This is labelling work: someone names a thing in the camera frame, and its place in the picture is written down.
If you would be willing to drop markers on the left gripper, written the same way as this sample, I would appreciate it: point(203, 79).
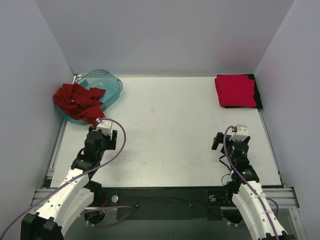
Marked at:
point(112, 139)

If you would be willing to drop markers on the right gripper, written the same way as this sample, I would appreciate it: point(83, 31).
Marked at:
point(217, 140)

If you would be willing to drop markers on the bright pink-red t shirt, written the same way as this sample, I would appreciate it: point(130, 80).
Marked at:
point(236, 91)

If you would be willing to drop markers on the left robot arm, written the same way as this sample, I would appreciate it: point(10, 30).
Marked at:
point(52, 220)

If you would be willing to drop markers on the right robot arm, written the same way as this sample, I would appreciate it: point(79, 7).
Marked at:
point(246, 191)

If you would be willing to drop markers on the dark red t shirt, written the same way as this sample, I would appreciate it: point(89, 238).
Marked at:
point(80, 103)

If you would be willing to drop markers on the folded black t shirt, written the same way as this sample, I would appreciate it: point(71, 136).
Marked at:
point(258, 97)

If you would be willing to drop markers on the blue plastic tub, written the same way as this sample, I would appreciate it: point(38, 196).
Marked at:
point(101, 79)

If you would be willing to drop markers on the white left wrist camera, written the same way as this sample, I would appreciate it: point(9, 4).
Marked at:
point(104, 126)

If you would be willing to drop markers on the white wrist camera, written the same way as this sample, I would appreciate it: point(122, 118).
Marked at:
point(240, 132)
point(104, 126)

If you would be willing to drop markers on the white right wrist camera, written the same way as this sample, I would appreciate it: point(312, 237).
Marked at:
point(240, 132)

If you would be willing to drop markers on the aluminium frame rail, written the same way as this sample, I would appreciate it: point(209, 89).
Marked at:
point(280, 197)

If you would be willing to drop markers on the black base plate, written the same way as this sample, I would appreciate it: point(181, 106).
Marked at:
point(183, 212)

